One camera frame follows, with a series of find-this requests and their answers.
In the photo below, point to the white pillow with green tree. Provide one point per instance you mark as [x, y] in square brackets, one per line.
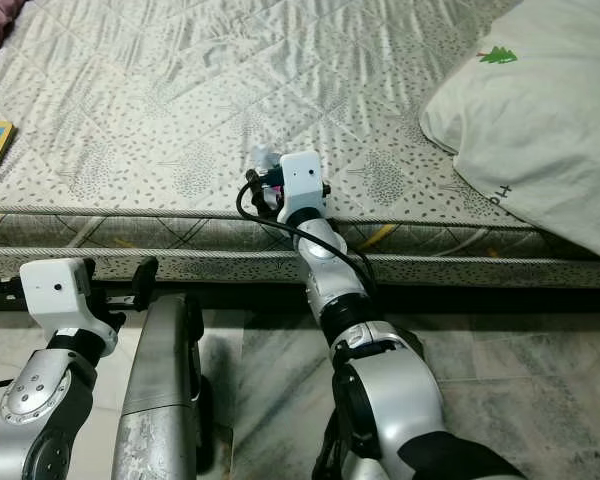
[530, 120]

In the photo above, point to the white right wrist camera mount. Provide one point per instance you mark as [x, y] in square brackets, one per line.
[302, 178]

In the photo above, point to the quilted grey patterned mattress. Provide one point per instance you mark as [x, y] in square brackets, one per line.
[220, 100]

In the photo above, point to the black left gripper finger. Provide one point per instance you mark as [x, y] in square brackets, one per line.
[147, 280]

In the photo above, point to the white wrapper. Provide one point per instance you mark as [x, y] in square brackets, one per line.
[265, 157]

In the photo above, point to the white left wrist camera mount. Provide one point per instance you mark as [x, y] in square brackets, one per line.
[55, 290]

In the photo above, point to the silver robot left leg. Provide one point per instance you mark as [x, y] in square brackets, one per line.
[160, 380]

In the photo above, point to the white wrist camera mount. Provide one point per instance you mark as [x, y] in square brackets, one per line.
[55, 290]
[302, 178]

